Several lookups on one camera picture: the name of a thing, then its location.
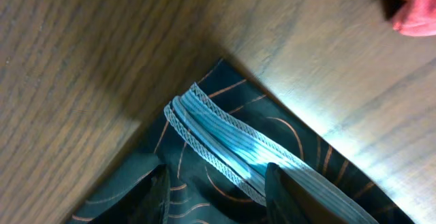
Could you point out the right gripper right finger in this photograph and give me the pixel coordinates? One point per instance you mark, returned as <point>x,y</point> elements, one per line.
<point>302,196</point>

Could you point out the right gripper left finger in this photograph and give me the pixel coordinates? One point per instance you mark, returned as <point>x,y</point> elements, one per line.
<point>147,202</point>

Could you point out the black orange patterned sports jersey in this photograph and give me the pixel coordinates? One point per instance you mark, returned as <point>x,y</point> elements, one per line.
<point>216,140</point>

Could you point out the red cloth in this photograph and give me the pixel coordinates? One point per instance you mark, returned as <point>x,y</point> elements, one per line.
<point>415,18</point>

